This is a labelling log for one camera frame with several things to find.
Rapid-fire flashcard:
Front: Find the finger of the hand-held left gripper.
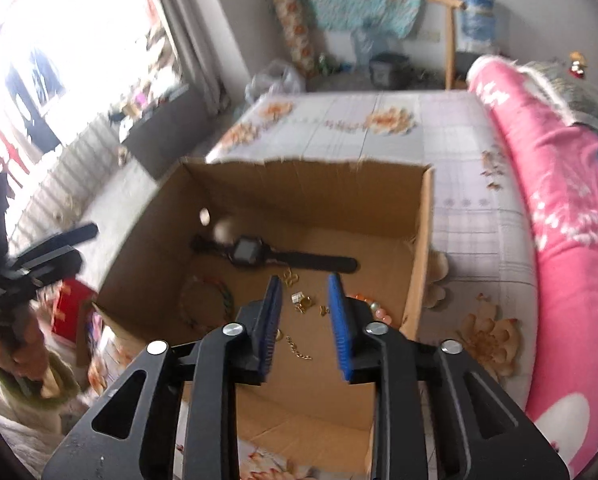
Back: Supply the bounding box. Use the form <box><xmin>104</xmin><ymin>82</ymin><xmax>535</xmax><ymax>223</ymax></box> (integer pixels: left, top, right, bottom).
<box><xmin>9</xmin><ymin>247</ymin><xmax>82</xmax><ymax>288</ymax></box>
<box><xmin>26</xmin><ymin>224</ymin><xmax>100</xmax><ymax>261</ymax></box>

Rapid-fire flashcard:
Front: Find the orange patterned roll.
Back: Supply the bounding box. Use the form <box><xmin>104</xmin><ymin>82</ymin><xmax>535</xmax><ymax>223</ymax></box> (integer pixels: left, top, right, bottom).
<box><xmin>271</xmin><ymin>0</ymin><xmax>317</xmax><ymax>78</ymax></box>

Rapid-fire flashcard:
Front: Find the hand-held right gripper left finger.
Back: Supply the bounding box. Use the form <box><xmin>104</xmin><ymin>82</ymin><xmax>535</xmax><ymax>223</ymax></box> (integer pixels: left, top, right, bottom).
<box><xmin>43</xmin><ymin>275</ymin><xmax>285</xmax><ymax>480</ymax></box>

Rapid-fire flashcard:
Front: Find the dark grey board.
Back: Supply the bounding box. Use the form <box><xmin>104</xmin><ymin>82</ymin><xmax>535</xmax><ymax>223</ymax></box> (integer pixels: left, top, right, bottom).
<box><xmin>119</xmin><ymin>82</ymin><xmax>210</xmax><ymax>176</ymax></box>

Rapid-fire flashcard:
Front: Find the clear water jug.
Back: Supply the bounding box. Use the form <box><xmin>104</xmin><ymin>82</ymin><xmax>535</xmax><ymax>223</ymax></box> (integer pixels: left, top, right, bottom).
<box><xmin>351</xmin><ymin>27</ymin><xmax>380</xmax><ymax>68</ymax></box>

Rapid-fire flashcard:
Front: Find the wooden stand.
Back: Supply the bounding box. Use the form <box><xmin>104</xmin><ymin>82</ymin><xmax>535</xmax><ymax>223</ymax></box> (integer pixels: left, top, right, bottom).
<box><xmin>425</xmin><ymin>0</ymin><xmax>467</xmax><ymax>91</ymax></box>

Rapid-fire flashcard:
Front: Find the blue white jug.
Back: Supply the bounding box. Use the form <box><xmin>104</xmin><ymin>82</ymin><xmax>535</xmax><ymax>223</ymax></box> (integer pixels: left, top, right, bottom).
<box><xmin>459</xmin><ymin>0</ymin><xmax>500</xmax><ymax>53</ymax></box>

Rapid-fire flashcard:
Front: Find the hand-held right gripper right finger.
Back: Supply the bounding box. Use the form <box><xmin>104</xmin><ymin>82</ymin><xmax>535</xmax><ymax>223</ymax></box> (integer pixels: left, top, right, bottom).
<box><xmin>326</xmin><ymin>272</ymin><xmax>567</xmax><ymax>480</ymax></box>

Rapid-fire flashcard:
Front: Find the red box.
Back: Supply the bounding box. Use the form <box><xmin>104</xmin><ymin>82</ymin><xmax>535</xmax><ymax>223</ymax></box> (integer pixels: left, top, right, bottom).
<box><xmin>52</xmin><ymin>280</ymin><xmax>95</xmax><ymax>341</ymax></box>

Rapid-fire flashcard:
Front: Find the white plastic bag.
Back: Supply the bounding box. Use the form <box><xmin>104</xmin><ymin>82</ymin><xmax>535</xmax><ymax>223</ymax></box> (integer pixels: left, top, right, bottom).
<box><xmin>244</xmin><ymin>60</ymin><xmax>305</xmax><ymax>103</ymax></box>

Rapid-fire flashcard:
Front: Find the multicoloured glass bead bracelet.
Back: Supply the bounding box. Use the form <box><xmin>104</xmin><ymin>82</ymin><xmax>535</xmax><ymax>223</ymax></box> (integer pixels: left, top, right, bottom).
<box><xmin>179</xmin><ymin>276</ymin><xmax>236</xmax><ymax>333</ymax></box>

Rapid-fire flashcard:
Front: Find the dark bucket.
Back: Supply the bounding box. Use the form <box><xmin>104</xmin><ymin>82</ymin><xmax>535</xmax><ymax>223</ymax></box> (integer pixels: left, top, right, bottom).
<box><xmin>369</xmin><ymin>52</ymin><xmax>412</xmax><ymax>86</ymax></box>

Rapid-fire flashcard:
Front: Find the grey curtain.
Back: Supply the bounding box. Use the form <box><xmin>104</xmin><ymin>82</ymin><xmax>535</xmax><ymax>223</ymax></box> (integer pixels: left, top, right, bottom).
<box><xmin>144</xmin><ymin>0</ymin><xmax>230</xmax><ymax>116</ymax></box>

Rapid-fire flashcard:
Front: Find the pink floral blanket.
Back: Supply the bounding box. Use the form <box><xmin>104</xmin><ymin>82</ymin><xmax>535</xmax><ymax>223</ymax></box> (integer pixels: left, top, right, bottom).
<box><xmin>466</xmin><ymin>55</ymin><xmax>598</xmax><ymax>478</ymax></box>

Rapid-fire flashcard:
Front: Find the grey knitted blanket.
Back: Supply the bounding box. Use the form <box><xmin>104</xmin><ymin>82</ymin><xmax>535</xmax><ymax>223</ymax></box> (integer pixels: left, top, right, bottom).
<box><xmin>521</xmin><ymin>60</ymin><xmax>598</xmax><ymax>136</ymax></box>

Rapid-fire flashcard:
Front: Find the small beige ornament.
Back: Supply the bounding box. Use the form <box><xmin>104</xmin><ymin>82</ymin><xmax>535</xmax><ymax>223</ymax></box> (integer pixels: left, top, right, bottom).
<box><xmin>213</xmin><ymin>217</ymin><xmax>236</xmax><ymax>242</ymax></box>

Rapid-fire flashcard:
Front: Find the gold chain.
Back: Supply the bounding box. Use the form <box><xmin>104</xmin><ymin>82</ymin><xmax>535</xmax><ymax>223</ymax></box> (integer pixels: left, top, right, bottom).
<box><xmin>283</xmin><ymin>335</ymin><xmax>314</xmax><ymax>361</ymax></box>

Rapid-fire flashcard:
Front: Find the brown cardboard box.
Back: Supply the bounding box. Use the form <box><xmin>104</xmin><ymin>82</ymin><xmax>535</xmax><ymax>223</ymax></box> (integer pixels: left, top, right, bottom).
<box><xmin>76</xmin><ymin>156</ymin><xmax>435</xmax><ymax>476</ymax></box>

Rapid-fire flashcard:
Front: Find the black wristwatch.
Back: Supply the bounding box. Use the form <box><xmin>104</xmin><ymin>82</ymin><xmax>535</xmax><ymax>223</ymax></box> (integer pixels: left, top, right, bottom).
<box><xmin>190</xmin><ymin>235</ymin><xmax>359</xmax><ymax>273</ymax></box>

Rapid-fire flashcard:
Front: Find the person's left hand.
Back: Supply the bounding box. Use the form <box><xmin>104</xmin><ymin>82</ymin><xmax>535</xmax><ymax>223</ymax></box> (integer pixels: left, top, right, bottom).
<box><xmin>0</xmin><ymin>332</ymin><xmax>47</xmax><ymax>386</ymax></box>

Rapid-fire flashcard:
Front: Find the pink bead bracelet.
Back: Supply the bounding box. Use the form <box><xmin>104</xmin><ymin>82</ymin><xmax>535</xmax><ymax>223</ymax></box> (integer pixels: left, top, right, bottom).
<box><xmin>346</xmin><ymin>294</ymin><xmax>396</xmax><ymax>331</ymax></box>

